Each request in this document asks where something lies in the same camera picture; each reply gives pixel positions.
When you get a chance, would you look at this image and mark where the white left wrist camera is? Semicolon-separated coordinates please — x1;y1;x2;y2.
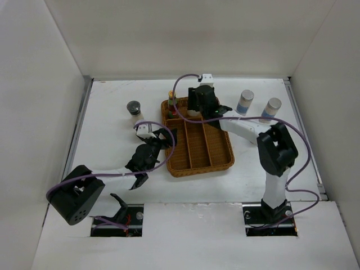
136;124;155;139

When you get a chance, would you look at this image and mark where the dark lid spice jar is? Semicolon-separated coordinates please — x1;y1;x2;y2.
127;101;144;124

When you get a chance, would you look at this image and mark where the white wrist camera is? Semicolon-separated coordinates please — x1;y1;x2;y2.
197;74;214;88
136;124;155;139

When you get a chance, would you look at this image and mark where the yellow cap red sauce bottle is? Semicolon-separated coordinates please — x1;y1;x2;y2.
168;91;178;119

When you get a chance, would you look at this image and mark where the blue label salt jar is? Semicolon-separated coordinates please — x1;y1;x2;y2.
259;97;282;124
236;89;254;116

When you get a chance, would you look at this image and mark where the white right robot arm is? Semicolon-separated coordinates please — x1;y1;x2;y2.
188;85;298;223

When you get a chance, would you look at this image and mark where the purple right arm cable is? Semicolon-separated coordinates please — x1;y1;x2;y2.
172;73;321;228

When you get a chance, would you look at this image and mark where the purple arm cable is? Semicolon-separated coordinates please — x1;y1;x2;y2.
46;120;177;231
172;73;321;228

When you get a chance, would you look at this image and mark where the black cap white bottle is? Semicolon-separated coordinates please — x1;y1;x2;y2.
187;110;201;117

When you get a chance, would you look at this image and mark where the blue label salt jar left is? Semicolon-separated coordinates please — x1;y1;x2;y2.
236;89;254;116

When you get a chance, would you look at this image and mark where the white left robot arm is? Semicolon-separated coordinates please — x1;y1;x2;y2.
46;122;177;229

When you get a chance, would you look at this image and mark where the blue label salt jar right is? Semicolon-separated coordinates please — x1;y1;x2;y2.
259;97;282;124

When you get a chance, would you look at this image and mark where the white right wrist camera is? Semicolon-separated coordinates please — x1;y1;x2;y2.
197;74;214;88

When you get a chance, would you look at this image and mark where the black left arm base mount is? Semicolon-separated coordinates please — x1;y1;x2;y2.
90;193;144;237

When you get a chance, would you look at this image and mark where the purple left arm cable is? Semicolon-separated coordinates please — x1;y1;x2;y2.
46;120;177;231

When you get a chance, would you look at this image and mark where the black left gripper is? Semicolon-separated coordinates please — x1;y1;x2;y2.
142;128;176;172

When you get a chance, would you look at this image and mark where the white lid pepper jar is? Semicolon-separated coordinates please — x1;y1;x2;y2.
134;119;145;127

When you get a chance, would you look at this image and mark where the brown wicker divided basket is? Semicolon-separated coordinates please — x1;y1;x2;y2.
160;100;235;177

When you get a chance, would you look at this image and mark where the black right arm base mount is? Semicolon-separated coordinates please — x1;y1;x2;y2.
242;202;298;237

